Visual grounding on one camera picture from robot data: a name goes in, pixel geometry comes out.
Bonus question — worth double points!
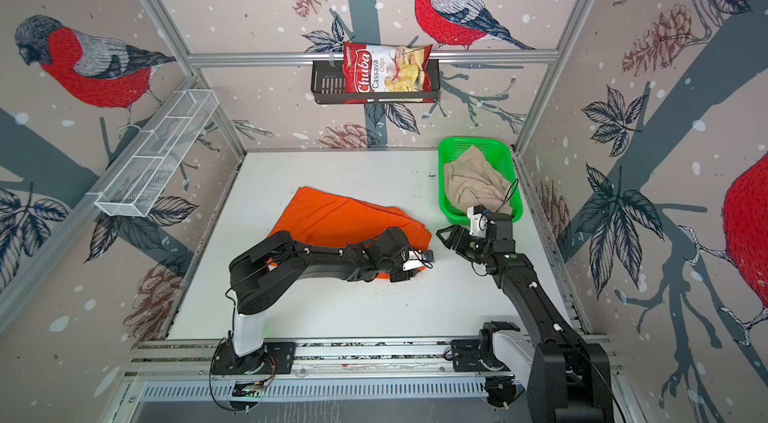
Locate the green plastic basket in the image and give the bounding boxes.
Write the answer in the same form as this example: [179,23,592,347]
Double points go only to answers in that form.
[438,137,524,225]

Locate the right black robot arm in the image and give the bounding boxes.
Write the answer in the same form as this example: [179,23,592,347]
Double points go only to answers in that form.
[436,213,615,422]

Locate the black wall basket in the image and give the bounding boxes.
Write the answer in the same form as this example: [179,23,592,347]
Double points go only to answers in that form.
[310,59,441,104]

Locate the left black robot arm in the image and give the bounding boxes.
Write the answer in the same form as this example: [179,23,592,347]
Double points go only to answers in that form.
[210,227,435,376]

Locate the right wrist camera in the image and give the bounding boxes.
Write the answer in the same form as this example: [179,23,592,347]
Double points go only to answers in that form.
[467,205,488,238]

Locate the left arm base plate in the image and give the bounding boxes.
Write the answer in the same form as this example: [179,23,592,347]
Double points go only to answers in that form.
[209,339,296,376]

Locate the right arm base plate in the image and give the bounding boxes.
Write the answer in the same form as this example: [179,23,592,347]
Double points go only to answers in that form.
[443,335,533,376]

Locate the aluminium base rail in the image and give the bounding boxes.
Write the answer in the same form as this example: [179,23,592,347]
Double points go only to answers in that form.
[122,335,622,379]

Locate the beige shorts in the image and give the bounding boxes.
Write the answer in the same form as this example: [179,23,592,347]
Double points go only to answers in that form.
[443,145,512,215]

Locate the red cassava chips bag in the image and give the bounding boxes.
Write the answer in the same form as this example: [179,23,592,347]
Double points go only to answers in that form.
[342,42,432,94]

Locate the orange shorts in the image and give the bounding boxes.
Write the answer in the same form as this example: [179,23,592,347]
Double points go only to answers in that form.
[272,187,431,250]

